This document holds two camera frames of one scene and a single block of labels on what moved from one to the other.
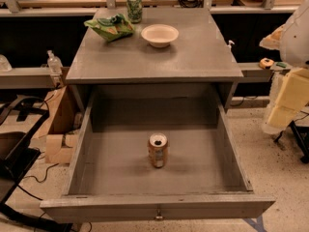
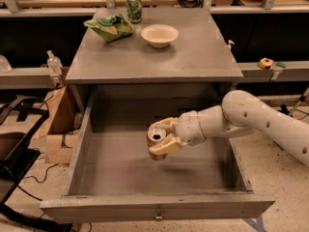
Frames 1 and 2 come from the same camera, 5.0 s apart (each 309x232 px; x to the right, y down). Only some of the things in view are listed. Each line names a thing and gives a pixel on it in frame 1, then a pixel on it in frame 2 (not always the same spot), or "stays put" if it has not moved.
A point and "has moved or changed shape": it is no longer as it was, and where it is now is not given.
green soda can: x=134 y=7 stays put
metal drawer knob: x=158 y=216 stays put
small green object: x=280 y=64 stays put
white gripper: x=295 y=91 to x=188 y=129
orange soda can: x=157 y=150 has moved or changed shape
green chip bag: x=112 y=27 stays put
